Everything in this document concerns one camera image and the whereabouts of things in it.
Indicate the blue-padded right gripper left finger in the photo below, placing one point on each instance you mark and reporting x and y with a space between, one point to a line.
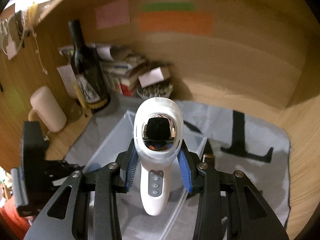
129 162

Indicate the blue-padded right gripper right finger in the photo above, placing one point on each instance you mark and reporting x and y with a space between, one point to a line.
188 162

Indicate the white handheld massager device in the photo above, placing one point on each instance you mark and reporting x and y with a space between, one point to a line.
158 135

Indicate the clear plastic storage bin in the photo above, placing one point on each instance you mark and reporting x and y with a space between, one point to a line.
135 223

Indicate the grey mat with black letters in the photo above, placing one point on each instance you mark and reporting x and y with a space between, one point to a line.
238 142

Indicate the white bowl of stones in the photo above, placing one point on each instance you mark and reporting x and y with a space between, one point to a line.
156 90

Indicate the white card on bowl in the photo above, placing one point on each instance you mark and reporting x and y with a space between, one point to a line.
154 76

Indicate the yellow tube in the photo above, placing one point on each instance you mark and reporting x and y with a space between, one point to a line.
80 98

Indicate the pink thermos cup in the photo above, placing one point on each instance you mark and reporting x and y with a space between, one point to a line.
45 107

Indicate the white handwritten paper note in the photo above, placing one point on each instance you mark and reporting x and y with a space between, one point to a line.
68 78

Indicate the dark wine bottle elephant label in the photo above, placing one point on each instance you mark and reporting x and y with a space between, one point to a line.
86 67

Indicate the orange sticky note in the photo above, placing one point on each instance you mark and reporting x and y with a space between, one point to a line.
186 22

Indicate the pink sticky note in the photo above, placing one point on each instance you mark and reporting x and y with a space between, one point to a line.
113 14

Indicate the green sticky note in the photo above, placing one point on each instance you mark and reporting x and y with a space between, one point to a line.
168 6

